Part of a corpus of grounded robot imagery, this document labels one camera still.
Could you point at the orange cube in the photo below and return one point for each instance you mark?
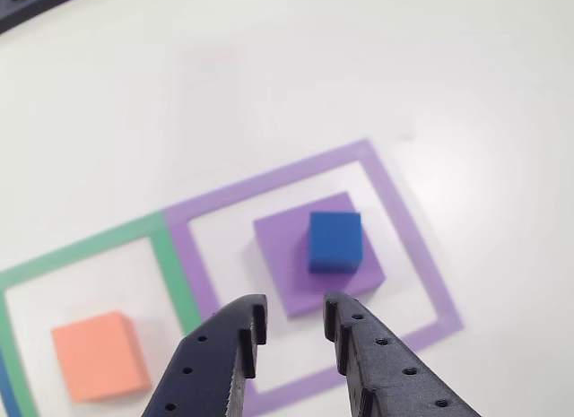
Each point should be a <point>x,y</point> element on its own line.
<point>98,358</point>

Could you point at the large purple cube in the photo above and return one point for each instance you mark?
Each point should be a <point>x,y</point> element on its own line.
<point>282,255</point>

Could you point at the small blue cube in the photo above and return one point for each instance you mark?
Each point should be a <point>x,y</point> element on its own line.
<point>334,240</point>

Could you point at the black power strip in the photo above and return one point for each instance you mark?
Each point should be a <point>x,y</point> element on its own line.
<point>27,2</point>

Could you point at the green square frame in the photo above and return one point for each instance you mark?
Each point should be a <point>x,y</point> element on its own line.
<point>170,264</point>

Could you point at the purple square frame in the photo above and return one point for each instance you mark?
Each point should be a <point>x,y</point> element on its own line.
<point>403,228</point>

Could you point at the blue square frame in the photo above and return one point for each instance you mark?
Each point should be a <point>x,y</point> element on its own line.
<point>6,390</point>

